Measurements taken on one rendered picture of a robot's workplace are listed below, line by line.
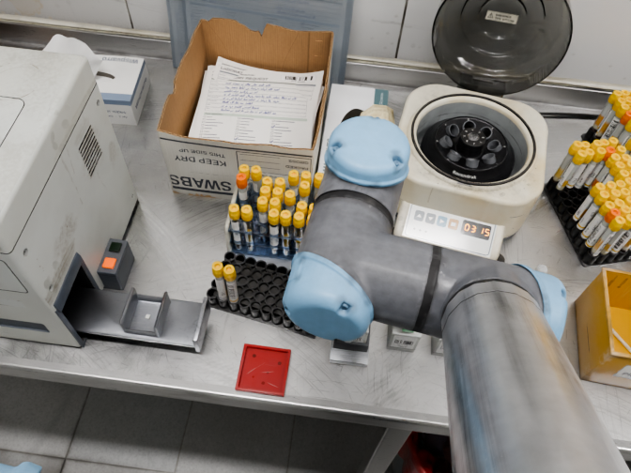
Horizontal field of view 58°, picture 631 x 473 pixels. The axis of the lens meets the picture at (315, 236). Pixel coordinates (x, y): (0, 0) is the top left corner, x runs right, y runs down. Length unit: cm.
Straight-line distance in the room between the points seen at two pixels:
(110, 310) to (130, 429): 94
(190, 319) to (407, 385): 32
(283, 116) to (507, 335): 75
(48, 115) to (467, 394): 57
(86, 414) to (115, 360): 95
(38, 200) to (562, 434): 60
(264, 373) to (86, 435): 103
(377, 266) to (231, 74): 71
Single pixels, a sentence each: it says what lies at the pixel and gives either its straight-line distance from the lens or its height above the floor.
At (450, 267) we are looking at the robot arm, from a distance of 46.
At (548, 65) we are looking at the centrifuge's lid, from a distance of 107.
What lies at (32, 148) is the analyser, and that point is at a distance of 71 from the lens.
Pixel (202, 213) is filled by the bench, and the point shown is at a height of 87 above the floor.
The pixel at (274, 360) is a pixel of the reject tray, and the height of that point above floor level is 88.
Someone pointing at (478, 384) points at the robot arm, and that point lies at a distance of 31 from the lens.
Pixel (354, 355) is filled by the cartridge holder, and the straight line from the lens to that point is 83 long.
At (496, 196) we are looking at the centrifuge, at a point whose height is 99.
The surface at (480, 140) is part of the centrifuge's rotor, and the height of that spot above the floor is 100.
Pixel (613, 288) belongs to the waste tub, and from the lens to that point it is 95.
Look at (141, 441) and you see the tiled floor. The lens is 175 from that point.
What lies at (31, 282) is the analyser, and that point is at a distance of 73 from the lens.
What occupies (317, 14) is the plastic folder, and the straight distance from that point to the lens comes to 109.
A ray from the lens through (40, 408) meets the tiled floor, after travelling 187.
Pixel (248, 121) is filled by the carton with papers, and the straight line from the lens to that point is 102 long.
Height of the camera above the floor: 165
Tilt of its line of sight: 56 degrees down
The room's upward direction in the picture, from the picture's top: 4 degrees clockwise
